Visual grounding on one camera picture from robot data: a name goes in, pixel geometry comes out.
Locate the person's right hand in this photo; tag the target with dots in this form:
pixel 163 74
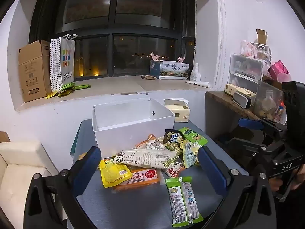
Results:
pixel 276 184

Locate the cream sofa seat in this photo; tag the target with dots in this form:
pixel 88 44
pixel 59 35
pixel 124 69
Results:
pixel 16 171

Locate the dark blue white snack packet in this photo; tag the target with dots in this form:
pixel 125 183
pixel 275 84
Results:
pixel 174 136

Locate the white dotted shopping bag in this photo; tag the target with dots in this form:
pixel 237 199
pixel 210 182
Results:
pixel 66 62

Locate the yellow green barcode packet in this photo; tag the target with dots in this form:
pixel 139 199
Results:
pixel 190 153

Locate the white rounded case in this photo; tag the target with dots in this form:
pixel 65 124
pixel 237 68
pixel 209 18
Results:
pixel 241 100

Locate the pink floral box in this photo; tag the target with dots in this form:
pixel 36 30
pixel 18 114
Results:
pixel 247 47

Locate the small open cardboard box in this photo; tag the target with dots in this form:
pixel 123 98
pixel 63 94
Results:
pixel 261 37

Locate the clear plastic drawer unit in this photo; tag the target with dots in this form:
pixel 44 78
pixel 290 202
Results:
pixel 245 70

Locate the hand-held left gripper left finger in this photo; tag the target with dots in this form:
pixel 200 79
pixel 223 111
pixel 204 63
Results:
pixel 91 158

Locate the white frame organizer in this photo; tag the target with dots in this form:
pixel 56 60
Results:
pixel 263 51

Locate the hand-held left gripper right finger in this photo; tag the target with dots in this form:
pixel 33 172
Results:
pixel 211 165

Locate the dark cabinet with stone top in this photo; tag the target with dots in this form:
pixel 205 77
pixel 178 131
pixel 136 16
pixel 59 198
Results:
pixel 219 114

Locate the yellow snack packet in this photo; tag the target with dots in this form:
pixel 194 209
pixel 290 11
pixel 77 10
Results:
pixel 114 175

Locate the yellow white tissue pack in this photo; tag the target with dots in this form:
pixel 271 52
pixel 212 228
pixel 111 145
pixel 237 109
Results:
pixel 178 111

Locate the pile of green yellow sachets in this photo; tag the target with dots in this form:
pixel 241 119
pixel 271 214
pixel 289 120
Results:
pixel 63 89

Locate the olive green snack packet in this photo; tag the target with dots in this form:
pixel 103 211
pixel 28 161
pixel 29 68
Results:
pixel 175 147

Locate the white red ink-print packet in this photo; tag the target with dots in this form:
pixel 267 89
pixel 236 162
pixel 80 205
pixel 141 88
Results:
pixel 174 170

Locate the orange white snack packet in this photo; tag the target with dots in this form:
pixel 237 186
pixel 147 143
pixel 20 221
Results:
pixel 149 142

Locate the brown cardboard piece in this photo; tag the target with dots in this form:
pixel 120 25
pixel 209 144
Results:
pixel 4 137

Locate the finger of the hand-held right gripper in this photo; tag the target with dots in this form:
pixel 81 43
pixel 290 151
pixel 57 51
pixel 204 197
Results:
pixel 245 145
pixel 250 123

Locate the clear plastic container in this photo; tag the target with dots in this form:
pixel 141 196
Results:
pixel 266 102

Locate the long green packet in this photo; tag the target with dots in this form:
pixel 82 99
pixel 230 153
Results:
pixel 82 86

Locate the long white snack packet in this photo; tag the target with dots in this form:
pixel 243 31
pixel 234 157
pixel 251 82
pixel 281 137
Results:
pixel 143 158

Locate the brown flat packet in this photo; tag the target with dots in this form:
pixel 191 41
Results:
pixel 148 77

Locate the orange clear-edged snack packet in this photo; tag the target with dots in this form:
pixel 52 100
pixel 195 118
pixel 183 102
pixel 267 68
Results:
pixel 143 179

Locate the large green snack packet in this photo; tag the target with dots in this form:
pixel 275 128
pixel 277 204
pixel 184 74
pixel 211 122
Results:
pixel 182 202

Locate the pink plastic clip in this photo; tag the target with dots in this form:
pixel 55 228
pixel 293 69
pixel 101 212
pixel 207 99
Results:
pixel 156 56
pixel 181 59

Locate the white brown packet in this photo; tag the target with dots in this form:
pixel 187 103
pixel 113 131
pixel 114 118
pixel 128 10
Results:
pixel 158 146

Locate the white tube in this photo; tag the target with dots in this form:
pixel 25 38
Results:
pixel 197 84

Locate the printed tissue box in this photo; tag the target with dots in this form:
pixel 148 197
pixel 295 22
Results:
pixel 171 70

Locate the brown cardboard box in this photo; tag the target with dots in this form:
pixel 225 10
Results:
pixel 33 71

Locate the white spray bottle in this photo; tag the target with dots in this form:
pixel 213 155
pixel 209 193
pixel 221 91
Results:
pixel 195 74

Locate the white cardboard box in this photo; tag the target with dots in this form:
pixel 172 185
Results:
pixel 124 136

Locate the small green snack packet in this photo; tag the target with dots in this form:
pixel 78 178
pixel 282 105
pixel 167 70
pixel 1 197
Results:
pixel 194 136

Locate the dark window frame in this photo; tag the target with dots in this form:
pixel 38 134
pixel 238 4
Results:
pixel 112 28

